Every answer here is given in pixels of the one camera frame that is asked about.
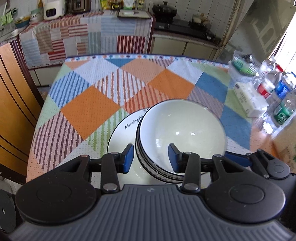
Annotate black wok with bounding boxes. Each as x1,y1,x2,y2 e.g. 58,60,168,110
151,2,178,18

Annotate white bowl with patterned outside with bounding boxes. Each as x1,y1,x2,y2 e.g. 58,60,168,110
135,99,228,183

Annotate patchwork tablecloth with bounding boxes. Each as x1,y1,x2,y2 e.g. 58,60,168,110
26,54,253,183

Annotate patchwork counter cloth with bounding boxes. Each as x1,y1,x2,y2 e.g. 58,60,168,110
18,10,154,69

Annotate black round disc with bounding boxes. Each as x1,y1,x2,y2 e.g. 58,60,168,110
0,189,16,233

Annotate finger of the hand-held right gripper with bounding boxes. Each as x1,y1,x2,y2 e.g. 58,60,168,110
224,149,272,179

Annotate cardboard box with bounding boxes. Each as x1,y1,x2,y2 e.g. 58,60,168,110
272,120,296,173

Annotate black gas stove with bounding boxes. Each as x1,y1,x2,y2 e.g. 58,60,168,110
154,17,221,43

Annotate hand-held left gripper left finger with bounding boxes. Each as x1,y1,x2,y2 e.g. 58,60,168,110
52,143,135,194

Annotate pale cutting board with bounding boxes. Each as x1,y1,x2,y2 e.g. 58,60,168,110
117,9,151,19

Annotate white stove cabinet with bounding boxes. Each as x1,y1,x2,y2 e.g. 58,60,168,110
151,34,219,61

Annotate blue label water bottle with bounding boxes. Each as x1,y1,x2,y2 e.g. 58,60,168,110
269,74,296,100

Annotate row of seasoning packets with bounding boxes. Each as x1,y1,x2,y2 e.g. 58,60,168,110
100,0,145,10

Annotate green cloth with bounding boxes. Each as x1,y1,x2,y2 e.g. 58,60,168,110
0,10,14,26

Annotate clear plastic bottle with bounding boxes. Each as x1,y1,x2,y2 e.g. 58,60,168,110
259,58,278,77

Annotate pale pot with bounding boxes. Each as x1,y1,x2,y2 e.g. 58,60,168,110
30,7,45,22

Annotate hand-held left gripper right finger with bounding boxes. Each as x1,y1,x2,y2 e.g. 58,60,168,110
168,143,250,194

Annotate plastic bag of green bottles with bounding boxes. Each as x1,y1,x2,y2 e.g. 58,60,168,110
229,51,260,78

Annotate white plate with sun print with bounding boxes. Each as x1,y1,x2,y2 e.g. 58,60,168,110
107,108,185,186

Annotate wooden chair back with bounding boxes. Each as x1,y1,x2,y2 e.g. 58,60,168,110
0,38,44,183

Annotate white tissue pack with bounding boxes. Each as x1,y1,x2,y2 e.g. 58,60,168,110
232,82,269,118

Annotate green label water bottle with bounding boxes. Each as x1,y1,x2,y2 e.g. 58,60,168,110
266,90,296,130

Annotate white kitchen appliance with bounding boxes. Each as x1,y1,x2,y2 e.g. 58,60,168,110
44,0,65,21

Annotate small metal pot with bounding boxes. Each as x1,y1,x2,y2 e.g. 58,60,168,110
188,13,211,27

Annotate red label water bottle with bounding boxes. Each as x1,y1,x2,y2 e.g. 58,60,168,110
253,65,284,99

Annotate blue basin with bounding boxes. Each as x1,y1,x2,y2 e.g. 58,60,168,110
14,17,30,29

